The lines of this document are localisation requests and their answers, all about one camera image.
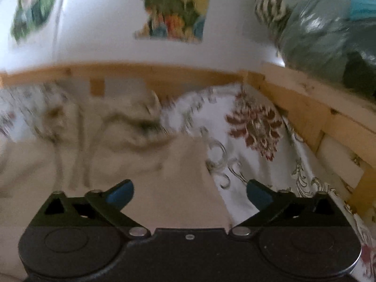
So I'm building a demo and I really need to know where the beige hooded zip jacket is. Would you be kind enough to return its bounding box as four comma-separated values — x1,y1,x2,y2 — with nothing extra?
1,93,232,281

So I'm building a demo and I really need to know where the floral patterned bed quilt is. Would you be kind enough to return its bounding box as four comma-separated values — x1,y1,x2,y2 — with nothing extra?
1,83,375,281

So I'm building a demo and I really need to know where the plastic bagged bedding bundle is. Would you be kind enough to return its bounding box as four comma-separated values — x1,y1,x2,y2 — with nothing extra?
254,0,375,99

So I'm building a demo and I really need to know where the landscape painting poster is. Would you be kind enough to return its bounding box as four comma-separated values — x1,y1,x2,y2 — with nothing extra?
134,0,210,43

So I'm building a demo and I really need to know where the blond anime character poster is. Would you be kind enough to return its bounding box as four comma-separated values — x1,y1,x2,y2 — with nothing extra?
10,0,55,44

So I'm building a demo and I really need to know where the wooden bed frame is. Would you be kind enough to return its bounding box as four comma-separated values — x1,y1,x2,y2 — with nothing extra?
1,62,375,215

